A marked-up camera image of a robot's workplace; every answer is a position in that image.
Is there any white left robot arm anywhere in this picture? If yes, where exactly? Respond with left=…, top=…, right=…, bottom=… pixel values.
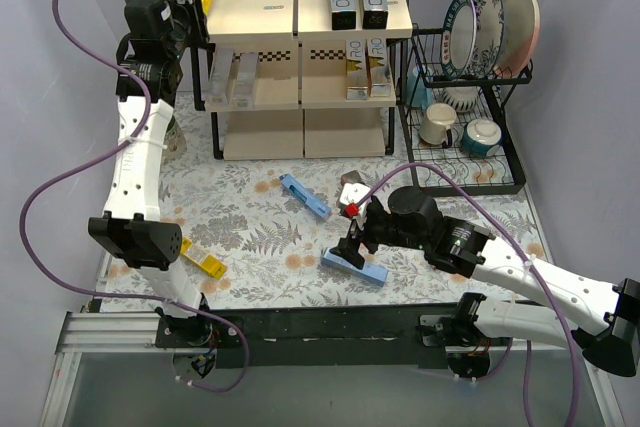
left=88, top=0, right=213, bottom=347

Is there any silver striped toothpaste box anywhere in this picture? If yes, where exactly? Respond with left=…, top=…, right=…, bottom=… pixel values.
left=207, top=47, right=235, bottom=105

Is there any blue floral plate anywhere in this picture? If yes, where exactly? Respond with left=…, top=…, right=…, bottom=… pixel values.
left=469, top=0, right=504, bottom=79

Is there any light blue toothpaste box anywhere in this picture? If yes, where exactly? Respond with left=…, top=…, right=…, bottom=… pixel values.
left=279, top=174, right=331, bottom=220

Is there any light blue mug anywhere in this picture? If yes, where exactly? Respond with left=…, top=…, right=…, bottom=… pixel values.
left=407, top=66, right=434, bottom=110

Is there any pink beige plate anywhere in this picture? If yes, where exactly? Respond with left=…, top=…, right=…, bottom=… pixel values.
left=494, top=0, right=540, bottom=78

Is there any black wire dish rack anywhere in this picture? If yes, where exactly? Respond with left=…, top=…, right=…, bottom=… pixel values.
left=397, top=26, right=533, bottom=196

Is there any silver white toothpaste box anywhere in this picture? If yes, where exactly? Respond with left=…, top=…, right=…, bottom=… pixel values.
left=233, top=52, right=259, bottom=110

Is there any small yellow box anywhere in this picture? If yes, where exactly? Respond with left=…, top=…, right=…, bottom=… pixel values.
left=180, top=237, right=227, bottom=279

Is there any silver RO toothpaste box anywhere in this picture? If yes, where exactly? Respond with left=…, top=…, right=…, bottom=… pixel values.
left=367, top=38, right=392, bottom=97

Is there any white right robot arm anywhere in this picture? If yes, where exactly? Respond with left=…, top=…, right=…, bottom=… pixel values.
left=332, top=183, right=639, bottom=377

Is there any green floral mug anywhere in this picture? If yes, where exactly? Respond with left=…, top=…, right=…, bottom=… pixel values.
left=162, top=116, right=187, bottom=164

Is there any purple cable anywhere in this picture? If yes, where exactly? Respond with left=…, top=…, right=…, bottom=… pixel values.
left=18, top=0, right=251, bottom=394
left=357, top=162, right=583, bottom=427

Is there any brown red toothpaste box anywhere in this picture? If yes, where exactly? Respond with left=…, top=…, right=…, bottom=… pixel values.
left=340, top=170, right=366, bottom=186

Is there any white bowl blue pattern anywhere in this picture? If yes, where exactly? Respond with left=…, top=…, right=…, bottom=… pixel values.
left=442, top=86, right=479, bottom=113

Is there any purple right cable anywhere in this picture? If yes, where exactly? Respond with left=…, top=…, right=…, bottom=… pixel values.
left=357, top=162, right=583, bottom=427

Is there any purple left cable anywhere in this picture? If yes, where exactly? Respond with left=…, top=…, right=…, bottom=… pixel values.
left=18, top=0, right=251, bottom=394

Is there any cream mug black handle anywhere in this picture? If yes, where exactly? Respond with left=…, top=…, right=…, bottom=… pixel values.
left=419, top=103, right=457, bottom=148

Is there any beige three-tier shelf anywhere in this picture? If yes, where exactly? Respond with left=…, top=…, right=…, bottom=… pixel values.
left=191, top=0, right=413, bottom=160

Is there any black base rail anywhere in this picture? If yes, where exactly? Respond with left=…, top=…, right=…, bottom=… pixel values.
left=57, top=296, right=599, bottom=368

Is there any teal rimmed plate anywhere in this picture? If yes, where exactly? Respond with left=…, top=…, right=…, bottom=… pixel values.
left=440, top=0, right=477, bottom=80

